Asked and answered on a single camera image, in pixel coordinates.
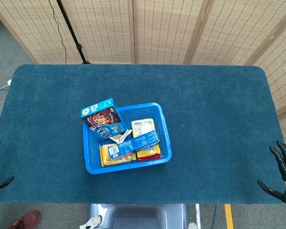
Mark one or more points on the black tripod stand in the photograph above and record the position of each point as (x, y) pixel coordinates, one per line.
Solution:
(72, 35)

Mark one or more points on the small white cake packet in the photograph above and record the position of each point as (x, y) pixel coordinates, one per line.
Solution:
(120, 138)

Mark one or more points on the large yellow Lipo biscuit pack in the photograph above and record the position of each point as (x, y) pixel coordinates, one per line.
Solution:
(143, 126)

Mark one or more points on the chocolate chip cookie box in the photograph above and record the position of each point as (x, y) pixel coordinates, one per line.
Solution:
(97, 117)

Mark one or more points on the bamboo folding screen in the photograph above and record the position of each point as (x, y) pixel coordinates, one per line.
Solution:
(169, 31)

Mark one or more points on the blue plastic basket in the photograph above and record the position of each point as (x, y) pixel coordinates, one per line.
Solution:
(124, 169)

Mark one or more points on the long blue Oreo box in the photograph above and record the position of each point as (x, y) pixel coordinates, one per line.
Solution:
(138, 142)

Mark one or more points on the dark teal table mat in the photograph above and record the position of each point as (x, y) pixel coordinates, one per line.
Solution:
(205, 155)

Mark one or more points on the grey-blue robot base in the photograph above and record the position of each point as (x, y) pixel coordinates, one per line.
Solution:
(138, 217)

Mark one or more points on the dark red shoe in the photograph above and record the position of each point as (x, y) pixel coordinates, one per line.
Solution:
(26, 219)

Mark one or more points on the small yellow cracker pack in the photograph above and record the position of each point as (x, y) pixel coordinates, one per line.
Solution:
(105, 160)

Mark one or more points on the white perforated base plate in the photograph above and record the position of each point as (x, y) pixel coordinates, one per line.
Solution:
(91, 221)
(192, 226)

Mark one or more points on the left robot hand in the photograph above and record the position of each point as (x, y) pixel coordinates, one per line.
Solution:
(4, 181)

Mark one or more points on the white vertical bar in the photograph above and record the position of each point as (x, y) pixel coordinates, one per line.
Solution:
(198, 214)

